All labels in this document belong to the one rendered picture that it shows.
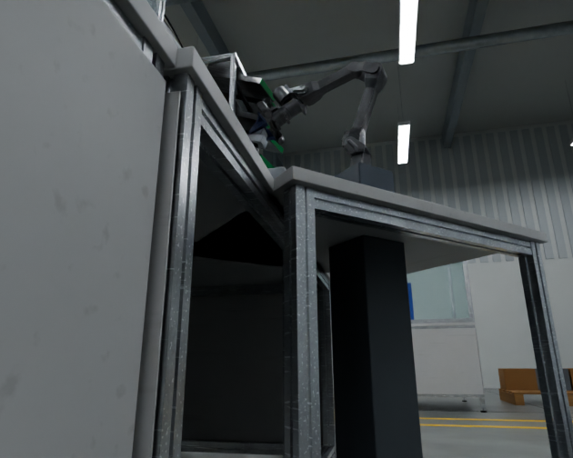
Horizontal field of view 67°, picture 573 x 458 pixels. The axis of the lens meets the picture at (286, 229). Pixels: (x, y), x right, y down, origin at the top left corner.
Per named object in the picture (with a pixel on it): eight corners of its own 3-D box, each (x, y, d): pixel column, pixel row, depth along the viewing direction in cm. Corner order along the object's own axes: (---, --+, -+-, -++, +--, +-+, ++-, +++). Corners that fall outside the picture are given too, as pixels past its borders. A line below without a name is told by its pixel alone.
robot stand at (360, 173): (398, 233, 129) (393, 171, 135) (362, 225, 122) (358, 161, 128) (366, 243, 140) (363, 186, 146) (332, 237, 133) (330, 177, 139)
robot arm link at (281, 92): (317, 99, 157) (300, 82, 163) (308, 87, 150) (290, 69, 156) (294, 121, 159) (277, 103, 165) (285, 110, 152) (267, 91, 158)
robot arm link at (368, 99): (389, 74, 147) (372, 73, 150) (384, 61, 140) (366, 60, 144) (362, 160, 142) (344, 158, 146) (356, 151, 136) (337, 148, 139)
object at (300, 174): (547, 242, 128) (546, 233, 129) (293, 178, 83) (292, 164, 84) (382, 279, 185) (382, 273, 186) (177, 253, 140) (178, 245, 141)
